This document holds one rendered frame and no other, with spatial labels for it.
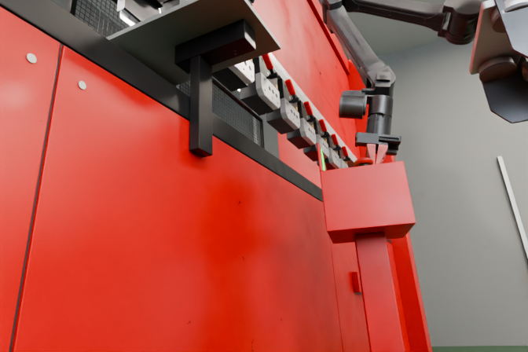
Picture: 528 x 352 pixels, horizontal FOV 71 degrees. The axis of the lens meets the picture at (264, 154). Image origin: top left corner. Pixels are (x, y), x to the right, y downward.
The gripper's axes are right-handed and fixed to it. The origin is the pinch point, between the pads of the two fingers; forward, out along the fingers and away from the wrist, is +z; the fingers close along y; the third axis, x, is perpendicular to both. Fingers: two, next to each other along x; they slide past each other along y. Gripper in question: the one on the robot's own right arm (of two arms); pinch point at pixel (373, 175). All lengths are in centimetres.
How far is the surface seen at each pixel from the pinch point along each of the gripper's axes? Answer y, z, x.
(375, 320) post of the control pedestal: -2.8, 30.2, 8.1
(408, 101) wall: -42, -206, -353
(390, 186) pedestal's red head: -2.7, 6.3, 15.1
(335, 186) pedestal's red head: 7.2, 7.6, 15.0
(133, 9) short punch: 51, -20, 32
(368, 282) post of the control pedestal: -0.9, 23.9, 8.1
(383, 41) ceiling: -4, -273, -326
